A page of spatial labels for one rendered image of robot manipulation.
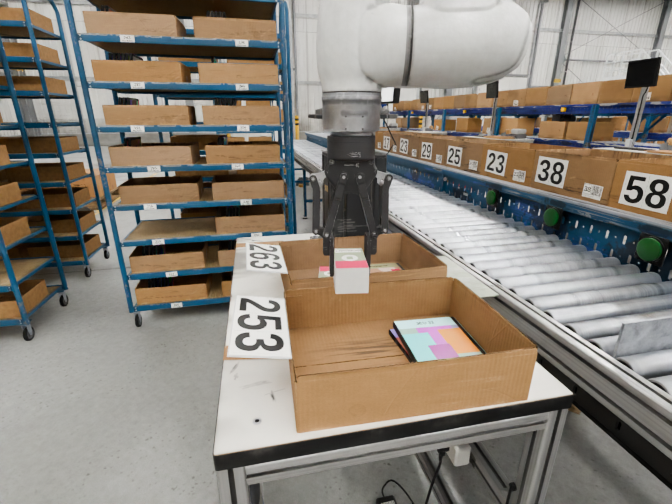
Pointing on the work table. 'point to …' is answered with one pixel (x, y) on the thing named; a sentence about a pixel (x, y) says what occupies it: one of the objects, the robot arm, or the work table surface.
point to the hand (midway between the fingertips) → (349, 256)
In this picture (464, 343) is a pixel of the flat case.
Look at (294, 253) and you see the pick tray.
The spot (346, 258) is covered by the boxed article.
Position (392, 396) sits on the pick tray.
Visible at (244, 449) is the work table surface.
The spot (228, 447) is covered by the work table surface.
